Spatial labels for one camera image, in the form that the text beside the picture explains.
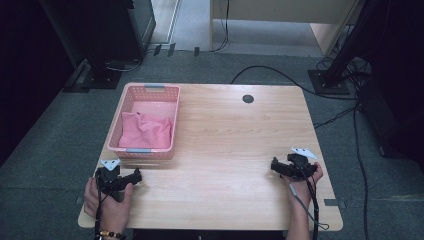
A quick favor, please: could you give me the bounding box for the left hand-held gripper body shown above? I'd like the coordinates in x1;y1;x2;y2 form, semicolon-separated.
94;158;134;203

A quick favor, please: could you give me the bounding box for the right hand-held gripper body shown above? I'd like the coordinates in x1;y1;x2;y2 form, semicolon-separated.
286;146;318;182

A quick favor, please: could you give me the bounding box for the pink cloth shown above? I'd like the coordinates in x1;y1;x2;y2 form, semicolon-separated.
117;111;173;150

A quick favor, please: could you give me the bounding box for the pink plastic basket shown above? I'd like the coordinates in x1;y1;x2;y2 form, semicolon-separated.
106;83;181;160

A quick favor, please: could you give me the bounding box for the person's right hand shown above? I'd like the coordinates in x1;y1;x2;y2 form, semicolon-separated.
280;162;325;205

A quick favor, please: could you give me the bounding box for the person's left hand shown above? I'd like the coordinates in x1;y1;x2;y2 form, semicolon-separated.
83;176;135;233

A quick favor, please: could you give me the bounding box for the black metal stand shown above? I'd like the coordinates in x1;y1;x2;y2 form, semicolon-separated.
307;0;379;96

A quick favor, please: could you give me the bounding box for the black equipment box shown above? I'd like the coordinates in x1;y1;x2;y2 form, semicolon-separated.
357;78;424;164

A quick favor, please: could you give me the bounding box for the light wooden desk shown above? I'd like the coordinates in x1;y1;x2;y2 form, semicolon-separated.
209;0;365;57

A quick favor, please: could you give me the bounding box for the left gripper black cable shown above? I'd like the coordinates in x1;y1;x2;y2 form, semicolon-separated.
94;178;108;240

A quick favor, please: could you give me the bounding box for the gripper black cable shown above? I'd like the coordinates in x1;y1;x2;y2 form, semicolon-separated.
94;178;108;240
298;163;322;240

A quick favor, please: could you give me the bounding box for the grey cable with plug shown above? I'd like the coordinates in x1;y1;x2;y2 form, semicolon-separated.
288;182;330;232

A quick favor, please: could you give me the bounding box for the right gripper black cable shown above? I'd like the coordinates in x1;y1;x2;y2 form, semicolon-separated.
298;163;322;240

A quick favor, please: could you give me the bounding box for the beaded bracelet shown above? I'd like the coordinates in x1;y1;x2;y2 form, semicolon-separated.
94;229;128;240

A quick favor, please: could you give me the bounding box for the thin black floor cable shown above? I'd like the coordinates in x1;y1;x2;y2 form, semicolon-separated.
313;103;360;130

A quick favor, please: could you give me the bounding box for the long black floor cable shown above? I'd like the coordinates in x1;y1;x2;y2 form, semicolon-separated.
352;104;370;240

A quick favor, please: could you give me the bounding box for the curved black floor cable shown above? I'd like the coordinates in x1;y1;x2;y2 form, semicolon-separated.
230;65;358;102

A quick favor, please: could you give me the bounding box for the black hanging cable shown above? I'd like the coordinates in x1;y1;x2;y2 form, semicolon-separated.
209;0;232;54

